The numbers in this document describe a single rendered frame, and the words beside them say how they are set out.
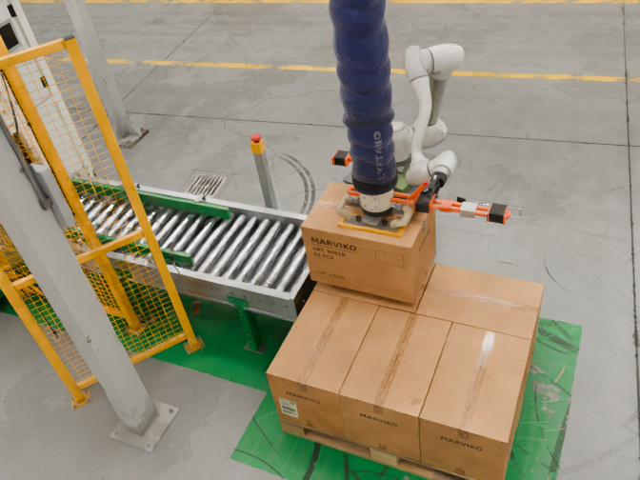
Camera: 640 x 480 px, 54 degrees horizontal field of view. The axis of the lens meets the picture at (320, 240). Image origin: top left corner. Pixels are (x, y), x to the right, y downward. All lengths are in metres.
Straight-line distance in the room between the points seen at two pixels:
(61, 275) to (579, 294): 3.05
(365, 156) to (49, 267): 1.48
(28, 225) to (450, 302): 2.09
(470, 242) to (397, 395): 1.81
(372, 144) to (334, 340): 1.06
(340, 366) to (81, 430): 1.68
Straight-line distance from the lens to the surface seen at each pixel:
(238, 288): 3.62
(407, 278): 3.22
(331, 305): 3.48
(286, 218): 4.03
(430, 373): 3.16
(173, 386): 4.07
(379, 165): 2.96
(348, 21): 2.61
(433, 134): 3.87
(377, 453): 3.45
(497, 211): 3.01
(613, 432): 3.75
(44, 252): 2.94
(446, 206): 3.06
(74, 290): 3.12
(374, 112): 2.79
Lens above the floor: 3.10
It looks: 41 degrees down
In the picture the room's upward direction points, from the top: 10 degrees counter-clockwise
